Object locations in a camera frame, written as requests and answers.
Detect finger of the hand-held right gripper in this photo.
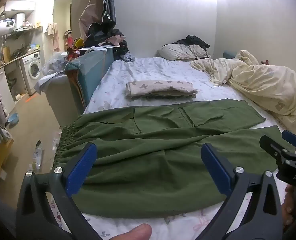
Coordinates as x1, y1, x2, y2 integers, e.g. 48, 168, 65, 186
282, 130, 296, 155
260, 134, 289, 167

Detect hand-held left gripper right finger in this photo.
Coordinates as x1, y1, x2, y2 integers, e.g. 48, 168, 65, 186
201, 143, 284, 240

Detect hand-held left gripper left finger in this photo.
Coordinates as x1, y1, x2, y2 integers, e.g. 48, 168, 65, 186
16, 142, 106, 240

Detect green pants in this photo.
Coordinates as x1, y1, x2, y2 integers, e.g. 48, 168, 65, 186
53, 99, 288, 219

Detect person's right hand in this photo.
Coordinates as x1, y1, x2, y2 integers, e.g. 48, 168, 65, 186
281, 184, 296, 228

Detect person's left hand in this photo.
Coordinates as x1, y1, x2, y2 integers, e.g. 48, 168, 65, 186
112, 223, 152, 240

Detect clear plastic bottle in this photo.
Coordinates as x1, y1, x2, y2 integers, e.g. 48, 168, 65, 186
32, 140, 45, 173

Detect cream bear-print duvet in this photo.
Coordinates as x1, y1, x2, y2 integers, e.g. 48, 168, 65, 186
190, 50, 296, 139

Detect grey cabinet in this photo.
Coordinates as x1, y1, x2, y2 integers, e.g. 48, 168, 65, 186
39, 72, 81, 128

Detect blue bowl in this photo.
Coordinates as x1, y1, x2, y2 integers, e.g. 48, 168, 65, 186
6, 112, 20, 128

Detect folded beige bear-print cloth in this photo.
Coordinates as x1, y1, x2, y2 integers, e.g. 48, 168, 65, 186
125, 80, 199, 100

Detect teal upholstered bed board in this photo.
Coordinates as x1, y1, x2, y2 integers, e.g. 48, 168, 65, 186
64, 47, 115, 112

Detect white washing machine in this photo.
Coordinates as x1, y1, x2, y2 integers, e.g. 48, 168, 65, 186
21, 50, 44, 96

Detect clear plastic bag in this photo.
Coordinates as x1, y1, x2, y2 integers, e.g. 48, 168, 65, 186
41, 51, 70, 76

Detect white base cabinet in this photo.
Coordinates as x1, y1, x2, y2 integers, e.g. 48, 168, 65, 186
0, 66, 17, 114

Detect bed with floral sheet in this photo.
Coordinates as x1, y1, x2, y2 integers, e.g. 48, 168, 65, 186
50, 56, 296, 240

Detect beige pillow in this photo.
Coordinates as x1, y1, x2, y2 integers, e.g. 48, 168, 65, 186
156, 43, 209, 61

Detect dark clothing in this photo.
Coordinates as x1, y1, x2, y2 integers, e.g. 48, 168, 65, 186
171, 35, 211, 55

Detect pile of dark clothes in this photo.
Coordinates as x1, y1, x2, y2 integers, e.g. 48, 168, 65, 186
84, 0, 136, 62

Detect pink hanging towel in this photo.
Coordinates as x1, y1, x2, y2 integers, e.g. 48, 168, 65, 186
47, 22, 60, 52

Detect hanging brown garment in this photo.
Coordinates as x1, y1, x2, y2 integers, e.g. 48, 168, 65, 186
78, 0, 106, 40

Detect white water heater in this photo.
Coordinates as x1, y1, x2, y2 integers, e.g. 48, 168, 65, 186
0, 18, 17, 39

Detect white wall cabinet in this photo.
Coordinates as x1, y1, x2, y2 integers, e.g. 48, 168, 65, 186
4, 0, 36, 13

